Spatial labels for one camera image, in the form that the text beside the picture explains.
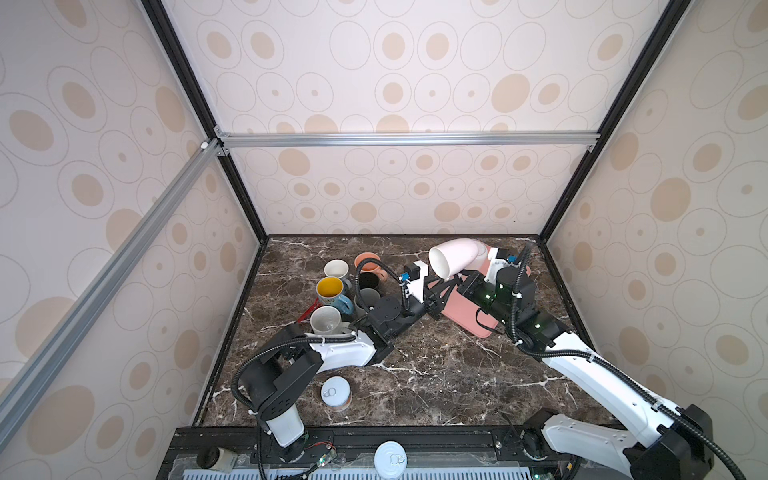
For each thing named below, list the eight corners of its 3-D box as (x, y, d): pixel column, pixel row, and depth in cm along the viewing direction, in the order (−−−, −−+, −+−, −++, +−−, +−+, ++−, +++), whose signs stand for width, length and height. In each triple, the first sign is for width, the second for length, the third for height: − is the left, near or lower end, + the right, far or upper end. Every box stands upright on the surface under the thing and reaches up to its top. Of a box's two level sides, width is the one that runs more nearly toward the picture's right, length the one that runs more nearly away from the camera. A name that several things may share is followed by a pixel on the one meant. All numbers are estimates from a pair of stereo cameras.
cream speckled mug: (323, 346, 92) (317, 333, 85) (310, 329, 96) (304, 315, 89) (346, 329, 96) (343, 316, 89) (333, 313, 100) (329, 299, 93)
